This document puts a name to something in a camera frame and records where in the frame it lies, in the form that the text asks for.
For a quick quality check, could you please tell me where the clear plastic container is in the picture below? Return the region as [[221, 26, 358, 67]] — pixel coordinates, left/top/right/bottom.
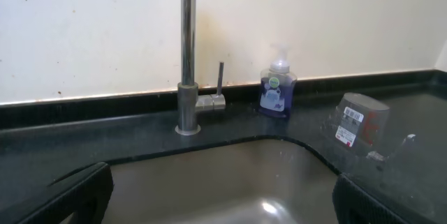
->
[[326, 92, 420, 164]]

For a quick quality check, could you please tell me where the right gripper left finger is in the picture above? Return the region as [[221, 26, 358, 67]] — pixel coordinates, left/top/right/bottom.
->
[[0, 161, 115, 224]]

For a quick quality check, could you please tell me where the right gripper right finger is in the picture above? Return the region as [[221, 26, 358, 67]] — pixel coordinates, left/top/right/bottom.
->
[[331, 173, 413, 224]]

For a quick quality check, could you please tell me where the blue soap bottle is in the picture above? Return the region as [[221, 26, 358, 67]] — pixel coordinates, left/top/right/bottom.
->
[[258, 44, 298, 119]]

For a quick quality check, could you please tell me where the steel tap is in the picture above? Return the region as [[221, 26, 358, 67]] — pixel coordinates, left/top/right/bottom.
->
[[174, 0, 227, 137]]

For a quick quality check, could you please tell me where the steel sink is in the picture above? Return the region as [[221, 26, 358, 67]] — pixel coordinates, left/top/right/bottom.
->
[[48, 137, 342, 224]]

